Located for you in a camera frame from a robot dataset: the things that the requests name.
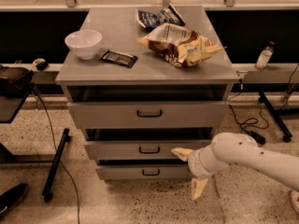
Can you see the grey bottom drawer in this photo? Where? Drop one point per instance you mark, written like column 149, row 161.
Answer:
column 147, row 171

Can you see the white bowl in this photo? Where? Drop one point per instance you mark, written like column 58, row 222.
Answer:
column 84, row 43

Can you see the grey drawer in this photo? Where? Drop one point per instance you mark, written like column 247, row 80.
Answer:
column 147, row 171
column 130, row 115
column 138, row 150

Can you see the small dark snack packet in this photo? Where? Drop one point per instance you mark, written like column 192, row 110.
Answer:
column 119, row 58

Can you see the clear plastic bottle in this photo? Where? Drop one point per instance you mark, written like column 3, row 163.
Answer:
column 265, row 55

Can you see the yellow black tape measure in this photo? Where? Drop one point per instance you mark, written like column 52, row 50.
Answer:
column 40, row 64

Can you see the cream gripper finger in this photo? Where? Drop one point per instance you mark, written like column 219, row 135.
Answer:
column 182, row 153
column 198, row 186

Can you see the black bag on table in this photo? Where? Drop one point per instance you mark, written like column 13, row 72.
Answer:
column 14, row 80

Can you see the blue chip bag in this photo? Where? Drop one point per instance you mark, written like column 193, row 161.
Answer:
column 148, row 20

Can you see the black shoe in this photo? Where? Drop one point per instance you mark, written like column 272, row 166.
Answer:
column 12, row 196

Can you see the black wheeled stand leg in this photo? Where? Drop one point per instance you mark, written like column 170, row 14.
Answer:
column 287, row 136

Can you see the grey drawer cabinet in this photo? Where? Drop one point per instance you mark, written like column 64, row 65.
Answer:
column 151, row 79

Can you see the brown yellow chip bag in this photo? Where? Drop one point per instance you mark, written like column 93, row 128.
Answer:
column 180, row 46

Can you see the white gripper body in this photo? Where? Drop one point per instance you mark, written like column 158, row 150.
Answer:
column 195, row 163

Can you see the grey top drawer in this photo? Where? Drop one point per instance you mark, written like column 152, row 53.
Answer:
column 130, row 115

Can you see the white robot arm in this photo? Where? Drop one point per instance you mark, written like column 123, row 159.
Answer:
column 228, row 149

